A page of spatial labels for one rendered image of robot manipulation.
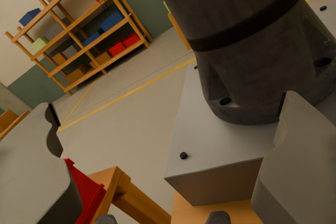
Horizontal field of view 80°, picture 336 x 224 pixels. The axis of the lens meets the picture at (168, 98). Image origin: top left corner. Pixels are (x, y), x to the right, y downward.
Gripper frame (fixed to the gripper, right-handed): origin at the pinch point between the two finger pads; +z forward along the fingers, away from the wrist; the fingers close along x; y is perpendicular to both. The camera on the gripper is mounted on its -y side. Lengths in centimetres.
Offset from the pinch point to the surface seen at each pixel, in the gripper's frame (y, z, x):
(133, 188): 41.3, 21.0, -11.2
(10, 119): 312, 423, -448
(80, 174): 27.7, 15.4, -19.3
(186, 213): 19.1, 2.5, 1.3
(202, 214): 18.0, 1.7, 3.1
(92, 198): 32.5, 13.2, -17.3
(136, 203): 43.6, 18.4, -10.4
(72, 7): 59, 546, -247
